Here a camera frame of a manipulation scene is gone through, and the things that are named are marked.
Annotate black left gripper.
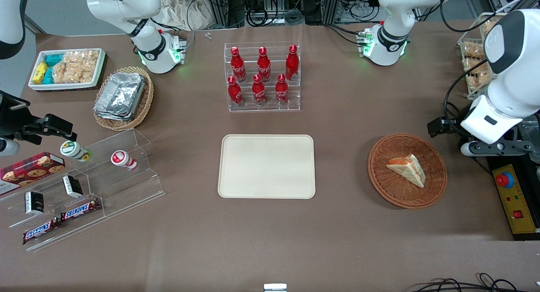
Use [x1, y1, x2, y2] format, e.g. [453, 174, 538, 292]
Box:
[427, 117, 468, 138]

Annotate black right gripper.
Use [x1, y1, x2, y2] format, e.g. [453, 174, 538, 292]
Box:
[0, 91, 78, 145]

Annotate triangular sandwich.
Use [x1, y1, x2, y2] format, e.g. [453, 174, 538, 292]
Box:
[386, 154, 427, 189]

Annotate white rectangular snack tray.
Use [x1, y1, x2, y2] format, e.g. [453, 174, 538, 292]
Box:
[28, 48, 106, 91]

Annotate brown round wicker basket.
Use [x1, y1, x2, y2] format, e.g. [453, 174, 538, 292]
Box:
[367, 133, 448, 209]

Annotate light oval wicker basket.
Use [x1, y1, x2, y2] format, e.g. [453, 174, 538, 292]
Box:
[93, 66, 154, 132]

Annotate beige plastic tray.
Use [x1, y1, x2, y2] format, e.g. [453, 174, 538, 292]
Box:
[218, 134, 316, 199]

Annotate green label yogurt bottle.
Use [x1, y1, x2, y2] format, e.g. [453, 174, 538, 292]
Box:
[60, 141, 92, 162]

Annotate red plaid cookie box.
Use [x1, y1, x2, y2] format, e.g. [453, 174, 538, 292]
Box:
[0, 152, 66, 196]

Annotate small black white box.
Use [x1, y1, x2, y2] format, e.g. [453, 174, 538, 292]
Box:
[62, 175, 84, 199]
[24, 191, 46, 216]

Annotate yellow snack pack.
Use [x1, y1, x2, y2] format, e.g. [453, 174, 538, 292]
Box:
[33, 62, 49, 84]

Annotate clear rice cracker bag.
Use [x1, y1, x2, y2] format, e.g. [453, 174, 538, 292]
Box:
[52, 50, 100, 84]

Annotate stacked aluminium foil trays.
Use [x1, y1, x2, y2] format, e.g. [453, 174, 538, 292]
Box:
[94, 72, 146, 122]

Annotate red label yogurt bottle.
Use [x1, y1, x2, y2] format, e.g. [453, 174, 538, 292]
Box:
[111, 150, 138, 171]

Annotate Snickers chocolate bar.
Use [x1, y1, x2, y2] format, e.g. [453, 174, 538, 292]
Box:
[23, 218, 61, 245]
[60, 198, 101, 222]

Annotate clear acrylic stepped shelf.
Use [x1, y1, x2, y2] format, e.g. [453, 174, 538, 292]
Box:
[0, 128, 166, 253]

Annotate black machine with metal pan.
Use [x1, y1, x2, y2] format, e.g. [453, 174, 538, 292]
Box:
[485, 117, 540, 242]

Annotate yellow emergency stop control box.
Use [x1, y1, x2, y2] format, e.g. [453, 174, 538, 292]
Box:
[493, 165, 539, 235]

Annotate red cola bottle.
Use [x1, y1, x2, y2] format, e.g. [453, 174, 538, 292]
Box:
[252, 74, 267, 106]
[275, 74, 289, 106]
[230, 46, 247, 83]
[285, 44, 300, 81]
[257, 46, 272, 83]
[228, 76, 245, 107]

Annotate beige cloth bag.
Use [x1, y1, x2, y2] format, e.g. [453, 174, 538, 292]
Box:
[160, 0, 213, 31]

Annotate clear acrylic bottle rack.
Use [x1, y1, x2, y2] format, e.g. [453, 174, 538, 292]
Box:
[224, 42, 302, 113]

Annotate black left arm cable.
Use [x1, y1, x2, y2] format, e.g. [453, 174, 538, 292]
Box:
[442, 59, 490, 130]

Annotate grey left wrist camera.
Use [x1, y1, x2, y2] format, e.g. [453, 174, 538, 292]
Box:
[460, 140, 533, 157]

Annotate white wire snack rack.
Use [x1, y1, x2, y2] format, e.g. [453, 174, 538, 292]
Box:
[458, 13, 507, 101]

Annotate black floor cables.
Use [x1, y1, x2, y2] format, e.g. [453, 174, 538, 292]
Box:
[411, 273, 540, 292]

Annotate black background cable bundle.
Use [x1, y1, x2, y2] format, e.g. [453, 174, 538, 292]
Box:
[245, 0, 304, 27]

